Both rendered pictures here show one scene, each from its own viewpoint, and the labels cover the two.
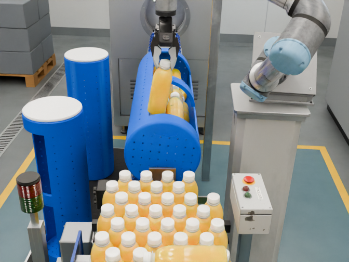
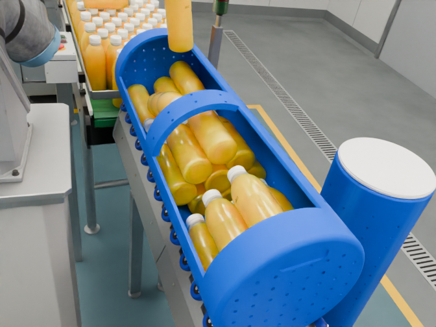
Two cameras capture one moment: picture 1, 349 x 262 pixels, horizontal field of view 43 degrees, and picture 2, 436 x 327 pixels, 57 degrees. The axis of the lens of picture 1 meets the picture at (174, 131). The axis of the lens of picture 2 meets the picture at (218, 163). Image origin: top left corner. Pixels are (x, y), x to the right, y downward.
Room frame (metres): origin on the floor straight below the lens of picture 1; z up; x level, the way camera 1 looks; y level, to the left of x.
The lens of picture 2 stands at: (2.58, -0.27, 1.65)
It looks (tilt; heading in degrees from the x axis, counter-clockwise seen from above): 36 degrees down; 154
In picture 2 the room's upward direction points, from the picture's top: 10 degrees clockwise
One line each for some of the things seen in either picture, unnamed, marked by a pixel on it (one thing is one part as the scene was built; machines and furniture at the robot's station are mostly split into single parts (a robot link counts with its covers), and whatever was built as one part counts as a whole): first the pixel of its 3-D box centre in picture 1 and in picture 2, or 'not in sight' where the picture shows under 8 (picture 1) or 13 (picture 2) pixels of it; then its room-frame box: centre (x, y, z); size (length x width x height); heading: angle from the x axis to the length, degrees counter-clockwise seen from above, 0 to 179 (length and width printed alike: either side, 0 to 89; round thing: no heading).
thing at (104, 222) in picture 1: (109, 235); not in sight; (1.07, 0.20, 0.99); 0.07 x 0.07 x 0.19
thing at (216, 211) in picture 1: (211, 223); (96, 65); (1.14, -0.13, 0.99); 0.07 x 0.07 x 0.19
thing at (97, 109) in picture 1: (91, 116); not in sight; (2.74, 0.58, 0.59); 0.28 x 0.28 x 0.88
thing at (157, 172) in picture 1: (162, 181); not in sight; (1.38, 0.04, 0.99); 0.10 x 0.02 x 0.12; 92
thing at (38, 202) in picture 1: (31, 199); (220, 5); (0.99, 0.39, 1.18); 0.06 x 0.06 x 0.05
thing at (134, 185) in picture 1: (134, 186); not in sight; (1.20, 0.13, 1.09); 0.04 x 0.04 x 0.02
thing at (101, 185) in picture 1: (107, 196); not in sight; (1.33, 0.24, 0.95); 0.10 x 0.07 x 0.10; 92
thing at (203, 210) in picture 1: (203, 210); (102, 33); (1.08, -0.09, 1.09); 0.04 x 0.04 x 0.02
